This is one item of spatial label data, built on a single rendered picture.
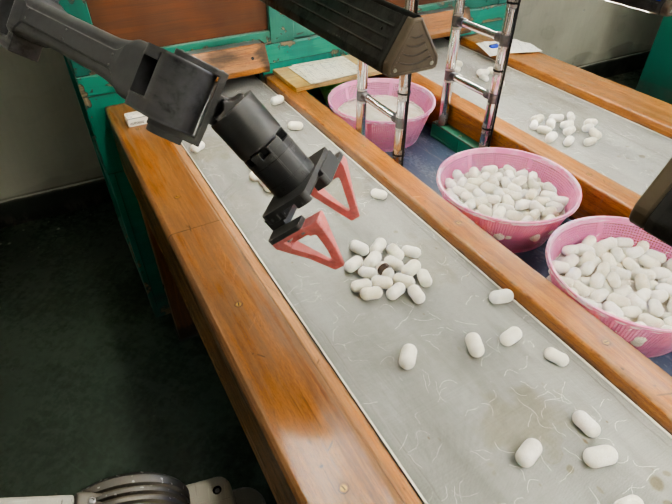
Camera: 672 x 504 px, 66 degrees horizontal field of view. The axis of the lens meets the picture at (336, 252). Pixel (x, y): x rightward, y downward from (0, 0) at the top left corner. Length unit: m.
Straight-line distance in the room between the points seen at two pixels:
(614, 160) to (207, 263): 0.87
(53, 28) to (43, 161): 1.68
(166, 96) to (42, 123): 1.81
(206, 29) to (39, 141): 1.13
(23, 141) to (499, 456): 2.09
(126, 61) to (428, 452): 0.54
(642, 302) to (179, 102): 0.70
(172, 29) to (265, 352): 0.93
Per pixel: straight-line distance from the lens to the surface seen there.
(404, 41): 0.69
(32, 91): 2.29
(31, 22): 0.80
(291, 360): 0.67
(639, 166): 1.26
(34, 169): 2.42
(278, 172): 0.56
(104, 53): 0.64
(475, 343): 0.72
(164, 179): 1.05
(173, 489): 0.61
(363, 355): 0.71
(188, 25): 1.42
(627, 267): 0.96
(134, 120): 1.27
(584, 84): 1.56
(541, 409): 0.70
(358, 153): 1.09
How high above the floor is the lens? 1.29
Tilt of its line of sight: 40 degrees down
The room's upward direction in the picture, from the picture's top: straight up
